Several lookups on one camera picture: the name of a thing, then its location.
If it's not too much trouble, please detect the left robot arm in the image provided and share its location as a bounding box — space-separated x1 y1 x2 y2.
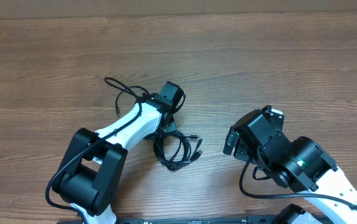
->
45 82 185 223

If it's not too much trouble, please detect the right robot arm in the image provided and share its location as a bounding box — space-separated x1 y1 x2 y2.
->
223 105 357 223

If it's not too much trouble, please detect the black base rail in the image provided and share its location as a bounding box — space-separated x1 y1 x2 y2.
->
117 215 275 224

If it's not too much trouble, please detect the black usb cable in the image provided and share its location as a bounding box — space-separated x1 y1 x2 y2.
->
115 84 204 172

